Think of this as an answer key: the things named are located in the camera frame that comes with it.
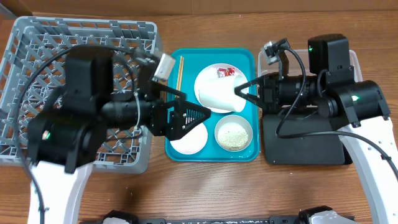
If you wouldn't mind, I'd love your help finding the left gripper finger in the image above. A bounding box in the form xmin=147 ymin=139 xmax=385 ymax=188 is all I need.
xmin=167 ymin=99 xmax=211 ymax=139
xmin=159 ymin=83 xmax=186 ymax=100

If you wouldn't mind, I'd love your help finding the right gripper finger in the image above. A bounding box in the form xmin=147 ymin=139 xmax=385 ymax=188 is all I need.
xmin=234 ymin=77 xmax=263 ymax=92
xmin=234 ymin=90 xmax=260 ymax=106

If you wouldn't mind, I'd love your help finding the red snack wrapper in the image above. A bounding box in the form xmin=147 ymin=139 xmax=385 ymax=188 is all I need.
xmin=217 ymin=67 xmax=235 ymax=78

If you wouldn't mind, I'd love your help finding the grey bowl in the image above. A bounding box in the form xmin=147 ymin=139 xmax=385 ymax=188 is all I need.
xmin=215 ymin=115 xmax=253 ymax=152

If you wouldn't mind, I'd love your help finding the white cup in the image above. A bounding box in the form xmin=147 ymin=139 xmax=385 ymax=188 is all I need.
xmin=198 ymin=75 xmax=247 ymax=112

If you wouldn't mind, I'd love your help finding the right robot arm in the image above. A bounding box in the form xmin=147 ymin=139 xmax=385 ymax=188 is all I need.
xmin=234 ymin=34 xmax=397 ymax=223

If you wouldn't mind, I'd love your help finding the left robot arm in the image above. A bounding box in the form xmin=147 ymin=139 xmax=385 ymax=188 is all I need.
xmin=27 ymin=44 xmax=211 ymax=223

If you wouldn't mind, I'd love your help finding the clear plastic bin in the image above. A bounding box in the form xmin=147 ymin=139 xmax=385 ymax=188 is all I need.
xmin=257 ymin=49 xmax=365 ymax=110

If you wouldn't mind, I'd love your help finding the teal serving tray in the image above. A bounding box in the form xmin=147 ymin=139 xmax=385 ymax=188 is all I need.
xmin=165 ymin=49 xmax=261 ymax=162

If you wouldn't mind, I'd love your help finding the large white plate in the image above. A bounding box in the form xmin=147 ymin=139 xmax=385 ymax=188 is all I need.
xmin=194 ymin=63 xmax=248 ymax=113

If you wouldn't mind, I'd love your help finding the black tray bin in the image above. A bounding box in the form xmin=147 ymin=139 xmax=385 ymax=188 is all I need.
xmin=262 ymin=108 xmax=352 ymax=165

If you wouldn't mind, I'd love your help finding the grey dish rack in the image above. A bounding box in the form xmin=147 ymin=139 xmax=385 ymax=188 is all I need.
xmin=1 ymin=17 xmax=163 ymax=174

